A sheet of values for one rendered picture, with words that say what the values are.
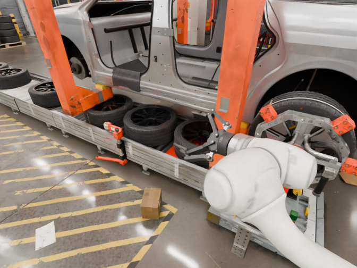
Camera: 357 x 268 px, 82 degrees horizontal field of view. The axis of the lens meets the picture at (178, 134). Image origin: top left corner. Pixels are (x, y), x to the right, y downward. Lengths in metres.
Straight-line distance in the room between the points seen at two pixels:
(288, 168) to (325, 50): 1.32
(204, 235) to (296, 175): 1.56
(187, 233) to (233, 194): 1.64
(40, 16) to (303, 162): 2.39
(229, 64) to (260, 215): 1.02
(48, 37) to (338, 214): 3.27
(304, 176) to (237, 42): 0.91
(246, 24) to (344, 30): 0.71
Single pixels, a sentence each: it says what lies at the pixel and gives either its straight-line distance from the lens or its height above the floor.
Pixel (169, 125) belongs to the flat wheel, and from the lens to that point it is 2.34.
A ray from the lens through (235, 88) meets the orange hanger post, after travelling 1.33.
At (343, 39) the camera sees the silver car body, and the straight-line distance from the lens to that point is 1.76.
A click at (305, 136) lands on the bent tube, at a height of 1.01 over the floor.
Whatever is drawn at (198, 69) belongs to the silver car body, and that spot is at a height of 0.90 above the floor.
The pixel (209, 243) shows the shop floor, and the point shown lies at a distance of 1.97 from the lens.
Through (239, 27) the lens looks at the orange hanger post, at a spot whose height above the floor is 1.59.
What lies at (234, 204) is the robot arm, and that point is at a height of 1.43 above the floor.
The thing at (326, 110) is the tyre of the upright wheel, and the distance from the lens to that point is 1.53.
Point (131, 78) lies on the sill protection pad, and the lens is 2.54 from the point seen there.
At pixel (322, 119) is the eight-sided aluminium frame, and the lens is 1.51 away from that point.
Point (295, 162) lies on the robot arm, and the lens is 0.52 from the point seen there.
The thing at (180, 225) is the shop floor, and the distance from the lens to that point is 2.03.
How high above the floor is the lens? 1.73
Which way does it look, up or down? 34 degrees down
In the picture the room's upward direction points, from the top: straight up
